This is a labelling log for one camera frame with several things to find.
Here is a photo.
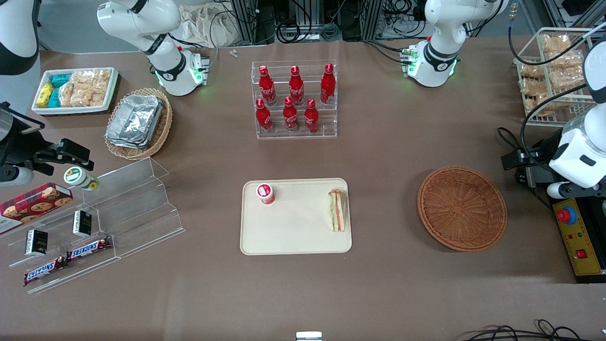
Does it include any small black box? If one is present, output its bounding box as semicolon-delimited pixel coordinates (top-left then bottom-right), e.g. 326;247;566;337
24;229;49;258
72;210;93;238

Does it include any black control box yellow panel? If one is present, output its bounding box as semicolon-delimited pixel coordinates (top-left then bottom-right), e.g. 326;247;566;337
525;163;606;285

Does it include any coiled black cable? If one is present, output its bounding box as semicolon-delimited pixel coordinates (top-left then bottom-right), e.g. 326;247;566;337
276;21;342;44

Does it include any yellow snack packet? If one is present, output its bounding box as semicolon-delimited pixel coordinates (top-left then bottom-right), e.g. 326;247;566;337
36;82;54;108

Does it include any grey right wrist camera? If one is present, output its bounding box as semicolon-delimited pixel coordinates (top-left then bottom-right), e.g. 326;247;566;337
0;166;35;187

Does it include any black power cable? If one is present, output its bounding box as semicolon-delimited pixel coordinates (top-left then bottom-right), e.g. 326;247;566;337
497;126;555;210

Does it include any grey metal bracket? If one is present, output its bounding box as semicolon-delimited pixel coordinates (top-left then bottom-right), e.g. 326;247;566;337
527;165;553;189

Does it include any clear acrylic bottle rack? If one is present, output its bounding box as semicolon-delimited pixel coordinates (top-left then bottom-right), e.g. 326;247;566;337
250;59;339;140

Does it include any Snickers chocolate bar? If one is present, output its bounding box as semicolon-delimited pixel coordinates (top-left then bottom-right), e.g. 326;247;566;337
23;257;68;287
66;236;113;262

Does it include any clear pastry snack bag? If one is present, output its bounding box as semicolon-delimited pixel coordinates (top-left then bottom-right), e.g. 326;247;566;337
541;34;572;54
548;51;584;70
520;63;546;80
548;69;586;91
522;94;553;117

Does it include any clear acrylic stepped display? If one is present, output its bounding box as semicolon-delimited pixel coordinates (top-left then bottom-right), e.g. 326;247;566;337
7;157;187;296

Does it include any white cup sunflower label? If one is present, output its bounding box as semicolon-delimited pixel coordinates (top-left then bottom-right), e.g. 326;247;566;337
63;166;100;192

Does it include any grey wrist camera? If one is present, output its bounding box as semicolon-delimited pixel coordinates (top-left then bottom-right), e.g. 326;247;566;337
0;166;35;187
546;181;577;200

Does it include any white snack bin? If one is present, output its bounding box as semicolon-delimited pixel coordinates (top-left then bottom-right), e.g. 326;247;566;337
31;67;120;117

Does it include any beige cloth bag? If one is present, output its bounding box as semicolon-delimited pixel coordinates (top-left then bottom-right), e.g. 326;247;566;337
179;4;238;48

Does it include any clear rice cracker bag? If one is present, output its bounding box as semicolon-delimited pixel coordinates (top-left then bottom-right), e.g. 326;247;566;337
58;82;77;108
71;71;94;108
89;69;113;107

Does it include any sandwich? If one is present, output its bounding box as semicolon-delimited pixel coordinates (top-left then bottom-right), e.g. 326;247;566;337
328;188;348;233

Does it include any white cup red label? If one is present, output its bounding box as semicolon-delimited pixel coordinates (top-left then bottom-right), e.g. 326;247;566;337
256;182;276;206

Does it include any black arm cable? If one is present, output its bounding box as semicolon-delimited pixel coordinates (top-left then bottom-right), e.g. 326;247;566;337
508;0;598;160

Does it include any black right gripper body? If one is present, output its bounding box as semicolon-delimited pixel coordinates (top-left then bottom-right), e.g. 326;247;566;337
0;132;39;168

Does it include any red cola bottle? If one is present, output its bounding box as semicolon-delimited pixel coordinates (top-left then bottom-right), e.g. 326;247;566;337
258;65;278;106
255;98;274;135
288;65;305;106
320;63;337;105
282;96;300;134
303;98;321;135

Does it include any black floor cable bundle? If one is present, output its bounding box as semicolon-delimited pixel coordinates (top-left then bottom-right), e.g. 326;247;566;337
461;319;591;341

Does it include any white wire rack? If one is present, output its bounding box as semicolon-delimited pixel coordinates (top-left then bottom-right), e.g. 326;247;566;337
513;27;606;127

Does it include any cream plastic tray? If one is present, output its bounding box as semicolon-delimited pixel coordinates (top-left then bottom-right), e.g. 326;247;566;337
240;178;353;256

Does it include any red tartan cookie box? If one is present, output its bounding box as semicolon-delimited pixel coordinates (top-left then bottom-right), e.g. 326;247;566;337
0;182;74;236

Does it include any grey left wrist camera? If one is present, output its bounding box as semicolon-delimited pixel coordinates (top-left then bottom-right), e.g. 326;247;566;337
546;181;577;200

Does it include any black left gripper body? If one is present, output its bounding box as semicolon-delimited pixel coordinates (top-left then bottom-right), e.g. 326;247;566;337
539;133;565;167

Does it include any light oval wicker basket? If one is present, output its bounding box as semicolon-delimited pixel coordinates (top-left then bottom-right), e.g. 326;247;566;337
104;87;174;161

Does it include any brown round wicker basket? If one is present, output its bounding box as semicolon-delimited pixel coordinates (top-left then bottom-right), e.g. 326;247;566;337
417;166;508;252

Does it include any aluminium frame post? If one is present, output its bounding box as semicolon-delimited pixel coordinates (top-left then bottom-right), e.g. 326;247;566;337
231;0;259;46
359;0;382;41

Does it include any aluminium foil tray stack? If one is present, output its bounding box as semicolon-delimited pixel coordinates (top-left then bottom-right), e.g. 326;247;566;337
105;93;164;150

